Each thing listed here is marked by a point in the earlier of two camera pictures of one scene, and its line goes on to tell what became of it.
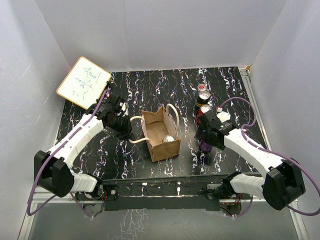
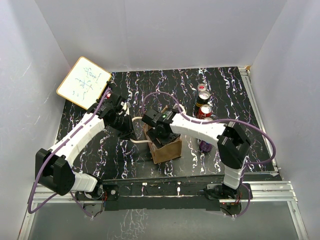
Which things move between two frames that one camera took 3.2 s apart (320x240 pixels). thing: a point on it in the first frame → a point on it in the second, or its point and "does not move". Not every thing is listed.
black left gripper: (126, 134) does not move
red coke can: (203, 109) does not move
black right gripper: (199, 134) → (159, 141)
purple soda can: (205, 147) does not move
